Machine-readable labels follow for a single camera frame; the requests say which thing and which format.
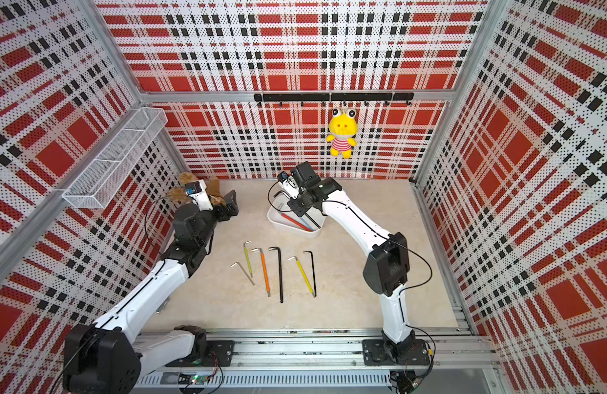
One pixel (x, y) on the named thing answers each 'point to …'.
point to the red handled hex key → (290, 219)
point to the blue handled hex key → (299, 224)
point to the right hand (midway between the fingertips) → (303, 200)
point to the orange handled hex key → (264, 269)
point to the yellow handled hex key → (303, 275)
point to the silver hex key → (242, 269)
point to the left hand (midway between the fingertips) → (226, 193)
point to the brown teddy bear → (179, 194)
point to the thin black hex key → (312, 268)
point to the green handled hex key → (247, 258)
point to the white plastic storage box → (310, 224)
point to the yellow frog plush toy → (343, 127)
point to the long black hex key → (280, 272)
